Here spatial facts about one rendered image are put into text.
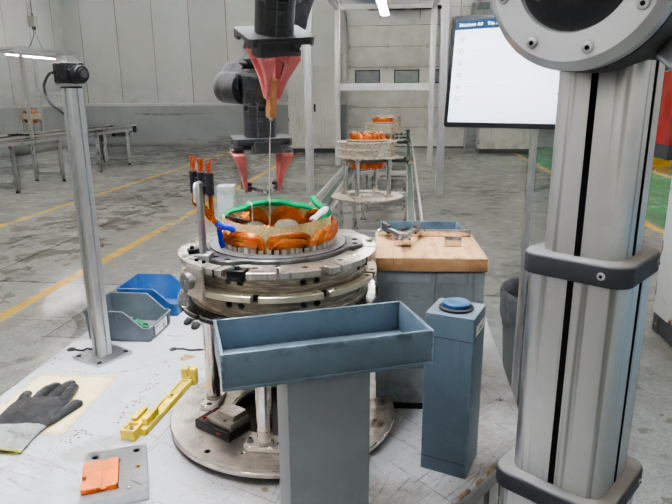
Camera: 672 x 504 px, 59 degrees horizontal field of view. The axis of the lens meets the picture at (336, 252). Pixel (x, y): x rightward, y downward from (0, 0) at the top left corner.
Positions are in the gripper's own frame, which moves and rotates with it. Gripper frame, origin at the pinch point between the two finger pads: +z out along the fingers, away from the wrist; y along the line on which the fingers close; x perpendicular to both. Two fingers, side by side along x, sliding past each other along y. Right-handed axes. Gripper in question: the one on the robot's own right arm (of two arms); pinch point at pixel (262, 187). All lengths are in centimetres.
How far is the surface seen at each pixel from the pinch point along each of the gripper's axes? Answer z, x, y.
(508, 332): 84, -85, -112
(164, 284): 38, -55, 20
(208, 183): -5.1, 19.3, 10.9
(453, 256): 9.7, 19.5, -29.2
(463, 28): -31, -69, -75
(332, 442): 21, 48, 0
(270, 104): -15.7, 13.5, 0.4
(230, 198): 0.5, 5.6, 6.4
